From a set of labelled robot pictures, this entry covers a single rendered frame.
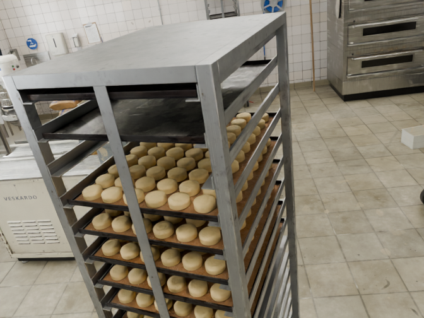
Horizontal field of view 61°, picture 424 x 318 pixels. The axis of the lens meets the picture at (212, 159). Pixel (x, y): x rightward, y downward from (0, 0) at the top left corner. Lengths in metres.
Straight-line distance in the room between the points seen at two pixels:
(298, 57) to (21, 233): 4.99
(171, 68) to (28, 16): 6.59
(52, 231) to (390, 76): 4.85
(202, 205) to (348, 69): 5.03
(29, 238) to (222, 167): 2.78
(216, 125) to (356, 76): 5.12
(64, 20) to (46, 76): 6.13
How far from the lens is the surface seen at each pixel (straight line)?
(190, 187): 0.86
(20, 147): 3.52
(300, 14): 6.46
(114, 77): 0.70
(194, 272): 0.93
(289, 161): 1.34
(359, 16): 5.63
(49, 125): 0.94
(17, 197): 3.12
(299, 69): 6.61
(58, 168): 0.96
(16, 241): 3.44
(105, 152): 2.55
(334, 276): 2.76
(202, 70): 0.61
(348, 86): 5.79
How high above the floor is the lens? 1.94
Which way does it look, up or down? 26 degrees down
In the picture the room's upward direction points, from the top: 9 degrees counter-clockwise
